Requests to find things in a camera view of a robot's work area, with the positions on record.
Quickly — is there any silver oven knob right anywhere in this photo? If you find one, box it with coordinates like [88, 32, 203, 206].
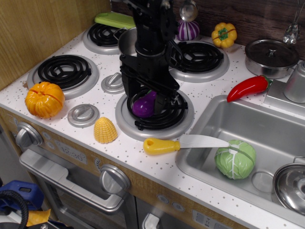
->
[99, 164, 131, 197]

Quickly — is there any front centre black burner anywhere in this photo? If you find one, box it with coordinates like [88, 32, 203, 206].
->
[115, 86, 194, 141]

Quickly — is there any yellow handled toy knife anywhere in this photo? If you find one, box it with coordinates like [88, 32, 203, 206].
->
[143, 135, 230, 155]

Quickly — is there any silver oven door handle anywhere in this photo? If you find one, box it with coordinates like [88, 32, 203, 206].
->
[20, 149, 124, 215]

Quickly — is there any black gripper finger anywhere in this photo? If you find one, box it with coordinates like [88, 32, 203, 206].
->
[121, 69, 141, 97]
[154, 92, 178, 115]

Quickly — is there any silver stovetop knob upper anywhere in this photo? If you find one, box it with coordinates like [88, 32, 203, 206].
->
[101, 73, 124, 94]

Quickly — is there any hanging steel ladle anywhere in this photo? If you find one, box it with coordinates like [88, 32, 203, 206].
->
[179, 0, 198, 22]

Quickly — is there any yellow toy corn piece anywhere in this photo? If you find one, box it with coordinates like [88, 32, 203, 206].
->
[93, 117, 118, 144]

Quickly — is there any orange toy pumpkin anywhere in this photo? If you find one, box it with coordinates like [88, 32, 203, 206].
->
[25, 82, 65, 119]

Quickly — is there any red toy chili pepper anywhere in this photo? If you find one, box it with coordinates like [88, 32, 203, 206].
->
[226, 75, 273, 103]

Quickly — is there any steel sink basin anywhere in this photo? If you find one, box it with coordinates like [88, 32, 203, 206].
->
[177, 95, 305, 227]

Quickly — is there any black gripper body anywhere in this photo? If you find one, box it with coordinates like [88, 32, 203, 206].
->
[120, 45, 180, 95]

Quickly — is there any back left black burner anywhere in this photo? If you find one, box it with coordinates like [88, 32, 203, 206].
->
[82, 23, 127, 55]

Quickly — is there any purple toy eggplant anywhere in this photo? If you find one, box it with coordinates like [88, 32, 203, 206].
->
[132, 91, 156, 118]

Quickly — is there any black cable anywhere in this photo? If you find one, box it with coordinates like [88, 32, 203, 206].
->
[0, 189, 30, 229]

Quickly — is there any yellow toy bell pepper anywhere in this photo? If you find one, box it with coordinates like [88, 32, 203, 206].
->
[211, 22, 237, 49]

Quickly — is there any silver stovetop knob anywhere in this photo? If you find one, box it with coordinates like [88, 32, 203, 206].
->
[68, 104, 100, 128]
[101, 73, 124, 94]

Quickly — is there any black burner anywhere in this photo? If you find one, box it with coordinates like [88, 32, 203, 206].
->
[115, 86, 194, 141]
[169, 41, 230, 83]
[27, 55, 99, 100]
[82, 23, 127, 55]

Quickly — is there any silver oven knob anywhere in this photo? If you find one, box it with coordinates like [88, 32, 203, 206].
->
[16, 122, 43, 148]
[99, 164, 131, 197]

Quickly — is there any purple striped toy onion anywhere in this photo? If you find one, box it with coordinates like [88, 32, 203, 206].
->
[176, 20, 200, 41]

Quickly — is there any blue plastic device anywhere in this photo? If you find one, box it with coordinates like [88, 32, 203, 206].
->
[0, 180, 44, 210]

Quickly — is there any steel pot in sink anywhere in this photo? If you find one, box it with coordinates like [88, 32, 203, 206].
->
[272, 156, 305, 215]

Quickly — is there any back right black burner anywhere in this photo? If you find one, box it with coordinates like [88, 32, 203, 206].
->
[169, 41, 230, 83]

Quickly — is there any yellow cloth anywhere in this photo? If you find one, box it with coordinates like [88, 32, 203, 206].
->
[26, 209, 51, 227]

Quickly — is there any green toy cabbage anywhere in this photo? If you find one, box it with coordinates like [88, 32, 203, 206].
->
[214, 140, 256, 180]

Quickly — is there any steel kettle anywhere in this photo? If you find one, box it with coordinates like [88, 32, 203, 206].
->
[284, 61, 305, 104]

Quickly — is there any steel pot with handles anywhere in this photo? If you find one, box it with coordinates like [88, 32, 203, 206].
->
[113, 27, 137, 57]

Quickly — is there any silver oven knob left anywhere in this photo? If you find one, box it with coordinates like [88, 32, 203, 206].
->
[16, 122, 43, 148]

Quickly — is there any front left black burner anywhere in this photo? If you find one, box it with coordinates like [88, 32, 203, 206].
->
[27, 55, 99, 100]

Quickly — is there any lidded steel pan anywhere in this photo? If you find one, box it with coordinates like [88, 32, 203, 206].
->
[245, 39, 299, 79]

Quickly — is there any silver stovetop knob lower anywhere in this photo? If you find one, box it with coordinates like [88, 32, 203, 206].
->
[68, 104, 100, 128]

